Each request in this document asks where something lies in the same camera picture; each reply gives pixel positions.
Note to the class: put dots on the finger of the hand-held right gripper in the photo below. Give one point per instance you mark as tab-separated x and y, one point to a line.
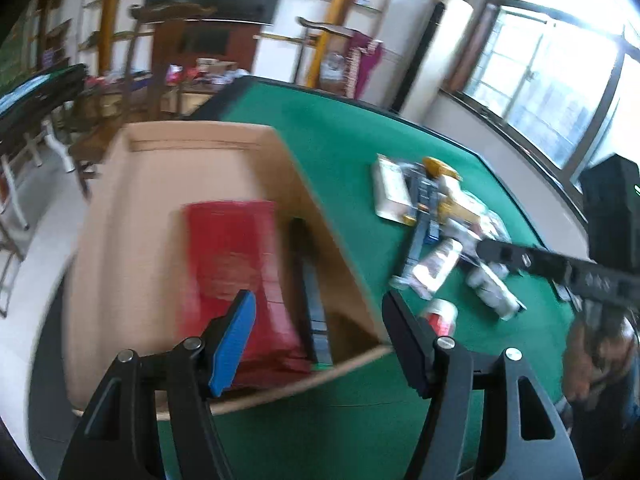
520	260

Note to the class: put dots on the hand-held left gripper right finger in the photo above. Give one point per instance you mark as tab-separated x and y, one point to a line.
407	345

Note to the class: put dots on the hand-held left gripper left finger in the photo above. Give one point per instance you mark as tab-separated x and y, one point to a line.
232	345

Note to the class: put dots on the white pill bottle grey lid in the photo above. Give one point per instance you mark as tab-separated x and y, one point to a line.
492	290

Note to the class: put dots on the red foil packet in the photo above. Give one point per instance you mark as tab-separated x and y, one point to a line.
235	260

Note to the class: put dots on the cardboard box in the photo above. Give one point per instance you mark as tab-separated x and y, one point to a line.
150	185

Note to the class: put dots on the person's right hand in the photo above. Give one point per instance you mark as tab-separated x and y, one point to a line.
585	370

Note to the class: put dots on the white bottle red label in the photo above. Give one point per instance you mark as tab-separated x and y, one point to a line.
440	317

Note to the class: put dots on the white hand cream tube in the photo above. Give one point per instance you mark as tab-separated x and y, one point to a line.
437	265

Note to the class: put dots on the black long box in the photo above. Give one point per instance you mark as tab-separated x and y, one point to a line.
312	310

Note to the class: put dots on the window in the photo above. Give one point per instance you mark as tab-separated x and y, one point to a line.
550	60

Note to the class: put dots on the person's blue trousers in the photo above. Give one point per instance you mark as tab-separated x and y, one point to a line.
610	425

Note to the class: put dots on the white floor air conditioner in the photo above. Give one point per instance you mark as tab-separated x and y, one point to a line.
450	50

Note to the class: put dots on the maroon fringed cloth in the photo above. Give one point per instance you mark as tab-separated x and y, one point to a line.
365	65

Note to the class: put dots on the wooden armchair round carving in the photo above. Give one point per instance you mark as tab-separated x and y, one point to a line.
320	27

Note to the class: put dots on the black side table white legs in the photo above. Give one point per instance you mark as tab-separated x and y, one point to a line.
35	90

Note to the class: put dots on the plain wooden armchair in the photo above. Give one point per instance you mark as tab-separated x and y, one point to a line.
165	12

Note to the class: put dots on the flower painting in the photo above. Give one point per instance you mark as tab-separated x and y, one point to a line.
7	65

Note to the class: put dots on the brown television wall cabinet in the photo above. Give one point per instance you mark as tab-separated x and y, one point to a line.
210	40

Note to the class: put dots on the wall display shelves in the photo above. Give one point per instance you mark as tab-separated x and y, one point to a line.
107	10

